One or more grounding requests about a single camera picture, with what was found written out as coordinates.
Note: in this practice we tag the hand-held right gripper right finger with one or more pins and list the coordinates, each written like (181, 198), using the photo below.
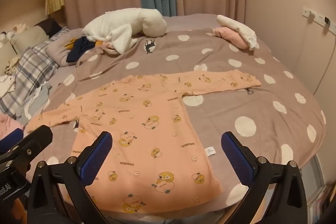
(237, 159)

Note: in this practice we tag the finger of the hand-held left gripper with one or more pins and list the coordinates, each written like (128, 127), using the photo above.
(10, 136)
(35, 140)

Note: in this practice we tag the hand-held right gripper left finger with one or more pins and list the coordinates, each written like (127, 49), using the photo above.
(95, 158)

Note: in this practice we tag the pink printed baby top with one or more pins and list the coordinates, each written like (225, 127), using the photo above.
(157, 134)

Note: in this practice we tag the pink fluffy cloth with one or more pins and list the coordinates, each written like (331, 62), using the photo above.
(6, 124)

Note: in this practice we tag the light blue ruffled cloth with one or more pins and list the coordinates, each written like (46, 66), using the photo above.
(39, 100)

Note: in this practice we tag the plaid pillow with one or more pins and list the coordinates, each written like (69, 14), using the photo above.
(34, 66)

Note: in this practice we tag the mauve polka dot blanket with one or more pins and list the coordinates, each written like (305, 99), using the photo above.
(223, 69)

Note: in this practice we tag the stack of books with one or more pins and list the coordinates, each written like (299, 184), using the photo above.
(320, 204)

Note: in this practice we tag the navy cloth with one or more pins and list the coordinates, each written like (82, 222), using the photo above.
(78, 52)

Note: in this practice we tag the beige pillow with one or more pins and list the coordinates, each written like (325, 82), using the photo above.
(29, 35)

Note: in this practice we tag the small white plush toys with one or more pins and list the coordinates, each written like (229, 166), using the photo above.
(18, 28)

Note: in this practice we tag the dark brown pillow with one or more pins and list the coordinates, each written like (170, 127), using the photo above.
(50, 26)

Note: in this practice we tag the pink folded cloth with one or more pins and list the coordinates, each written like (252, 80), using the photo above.
(231, 36)

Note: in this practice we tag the white folded cloth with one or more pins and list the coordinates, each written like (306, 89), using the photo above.
(236, 23)

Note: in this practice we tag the white fluffy blanket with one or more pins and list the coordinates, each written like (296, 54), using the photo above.
(126, 22)

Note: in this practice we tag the white wall socket strip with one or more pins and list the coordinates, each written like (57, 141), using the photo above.
(319, 18)

